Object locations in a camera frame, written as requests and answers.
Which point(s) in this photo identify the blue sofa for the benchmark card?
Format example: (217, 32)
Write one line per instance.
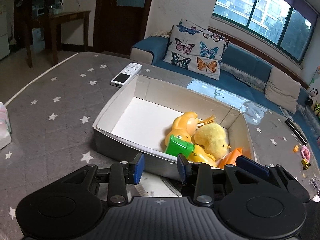
(241, 73)

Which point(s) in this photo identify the pink toy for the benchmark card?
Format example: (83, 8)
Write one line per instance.
(305, 153)

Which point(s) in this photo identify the white remote control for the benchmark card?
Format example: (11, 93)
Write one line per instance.
(126, 74)

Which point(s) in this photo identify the panda plush toy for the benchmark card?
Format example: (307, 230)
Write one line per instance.
(312, 94)

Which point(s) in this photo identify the white cardboard box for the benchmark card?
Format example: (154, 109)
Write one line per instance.
(138, 116)

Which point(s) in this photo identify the dark wooden door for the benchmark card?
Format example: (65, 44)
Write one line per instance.
(119, 24)

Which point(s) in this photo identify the green framed window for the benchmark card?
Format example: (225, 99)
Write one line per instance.
(286, 24)

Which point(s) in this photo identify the yellow plush chick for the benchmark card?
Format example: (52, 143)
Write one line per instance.
(212, 137)

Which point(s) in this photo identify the yellow toy truck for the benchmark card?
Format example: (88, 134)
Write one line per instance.
(305, 164)

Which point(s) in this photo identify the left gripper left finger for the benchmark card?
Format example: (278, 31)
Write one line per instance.
(121, 174)

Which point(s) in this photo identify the orange plastic duck toy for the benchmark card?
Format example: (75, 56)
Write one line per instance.
(183, 127)

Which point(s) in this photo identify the butterfly print pillow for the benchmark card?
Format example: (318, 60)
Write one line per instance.
(196, 49)

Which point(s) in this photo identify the small orange toy block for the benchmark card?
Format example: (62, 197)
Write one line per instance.
(296, 148)

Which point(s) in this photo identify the pink tissue pack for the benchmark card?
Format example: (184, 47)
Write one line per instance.
(5, 128)

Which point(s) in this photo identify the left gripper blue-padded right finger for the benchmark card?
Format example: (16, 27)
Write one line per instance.
(197, 181)

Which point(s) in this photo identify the beige cushion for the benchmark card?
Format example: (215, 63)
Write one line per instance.
(282, 90)

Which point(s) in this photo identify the dark wooden side table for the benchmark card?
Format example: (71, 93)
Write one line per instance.
(54, 22)

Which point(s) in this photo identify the green bean bag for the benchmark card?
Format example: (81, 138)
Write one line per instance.
(178, 146)

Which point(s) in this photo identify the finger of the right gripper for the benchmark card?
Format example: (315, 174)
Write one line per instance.
(251, 166)

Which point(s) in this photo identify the black rod on table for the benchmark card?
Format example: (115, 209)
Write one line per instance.
(296, 131)

